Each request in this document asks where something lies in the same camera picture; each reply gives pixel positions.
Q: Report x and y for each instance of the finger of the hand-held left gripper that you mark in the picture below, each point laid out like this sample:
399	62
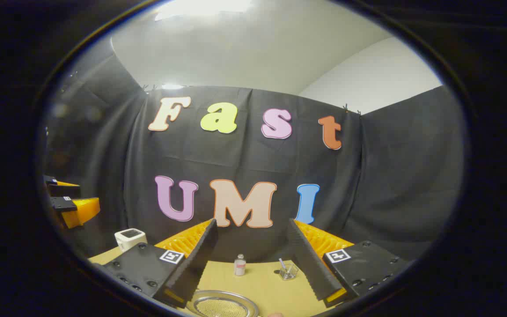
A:
64	190
82	209

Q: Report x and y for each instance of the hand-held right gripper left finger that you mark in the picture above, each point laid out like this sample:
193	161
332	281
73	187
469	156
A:
196	259

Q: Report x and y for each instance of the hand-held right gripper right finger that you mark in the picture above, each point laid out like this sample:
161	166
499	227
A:
308	264

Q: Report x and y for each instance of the stainless steel pot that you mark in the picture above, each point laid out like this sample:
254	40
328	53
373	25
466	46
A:
222	304

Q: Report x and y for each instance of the metal spoon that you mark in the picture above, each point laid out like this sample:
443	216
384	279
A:
282	263

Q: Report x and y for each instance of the small clear bottle pink label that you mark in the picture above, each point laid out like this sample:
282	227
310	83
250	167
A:
240	266

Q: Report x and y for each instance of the white toaster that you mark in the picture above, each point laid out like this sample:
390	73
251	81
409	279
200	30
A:
130	240

